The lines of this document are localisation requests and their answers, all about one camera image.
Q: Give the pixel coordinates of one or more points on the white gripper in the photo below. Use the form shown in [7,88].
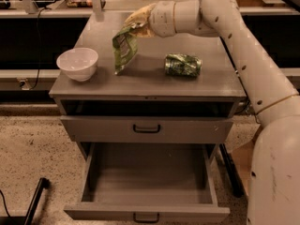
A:
[163,19]

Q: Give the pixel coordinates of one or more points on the green kettle chip bag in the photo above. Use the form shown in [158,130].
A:
[124,45]

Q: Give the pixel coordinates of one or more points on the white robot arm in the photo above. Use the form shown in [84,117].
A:
[274,193]

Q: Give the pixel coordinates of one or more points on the grey drawer cabinet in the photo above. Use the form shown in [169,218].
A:
[143,89]

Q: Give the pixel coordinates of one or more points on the closed upper grey drawer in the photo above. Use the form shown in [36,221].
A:
[129,129]

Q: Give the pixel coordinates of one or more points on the open lower grey drawer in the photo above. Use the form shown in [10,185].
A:
[148,183]

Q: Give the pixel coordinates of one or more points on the green soda can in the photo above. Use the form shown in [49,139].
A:
[178,64]

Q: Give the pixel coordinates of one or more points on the white bowl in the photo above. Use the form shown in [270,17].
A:
[79,64]

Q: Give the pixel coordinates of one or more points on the cardboard box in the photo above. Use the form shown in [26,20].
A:
[242,158]

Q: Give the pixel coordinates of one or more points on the black metal leg right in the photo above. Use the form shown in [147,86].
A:
[237,188]

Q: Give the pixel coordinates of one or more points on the black metal leg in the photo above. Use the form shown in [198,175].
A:
[8,219]
[237,188]

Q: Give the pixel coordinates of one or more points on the black metal leg left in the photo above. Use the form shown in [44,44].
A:
[8,219]

